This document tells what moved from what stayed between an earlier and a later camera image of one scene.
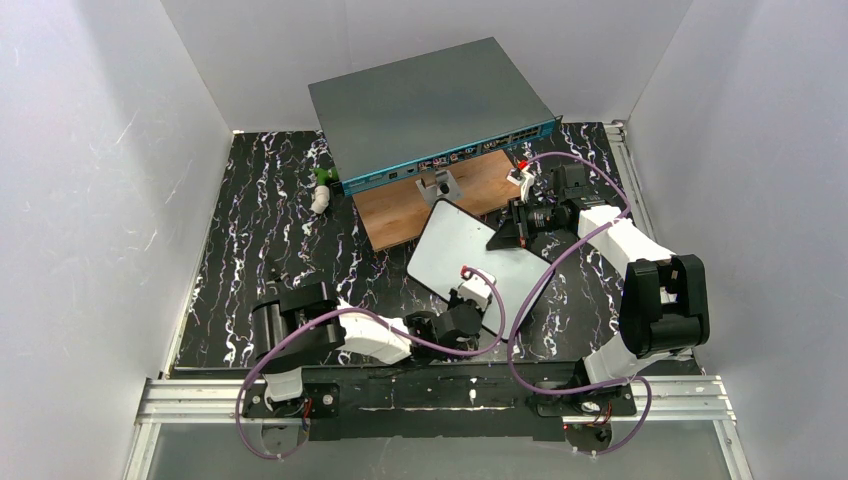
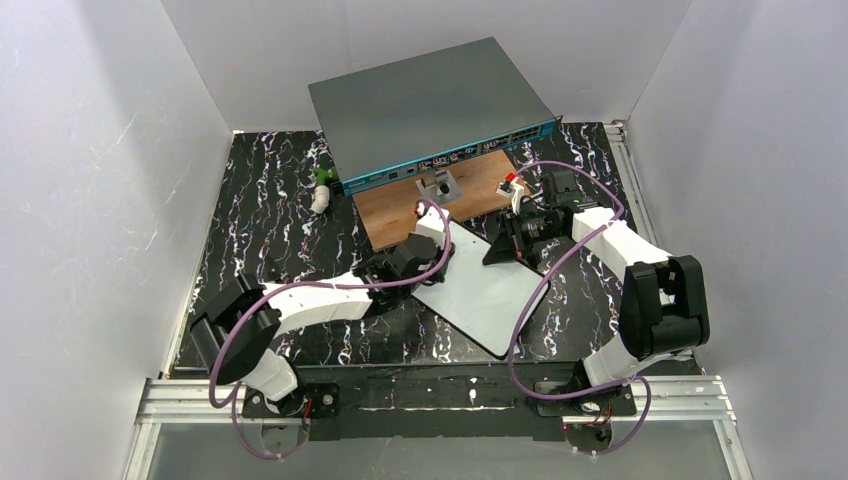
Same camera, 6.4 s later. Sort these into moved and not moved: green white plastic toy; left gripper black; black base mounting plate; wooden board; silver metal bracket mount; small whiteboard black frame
Moved: left gripper black; small whiteboard black frame
Not moved: wooden board; black base mounting plate; green white plastic toy; silver metal bracket mount
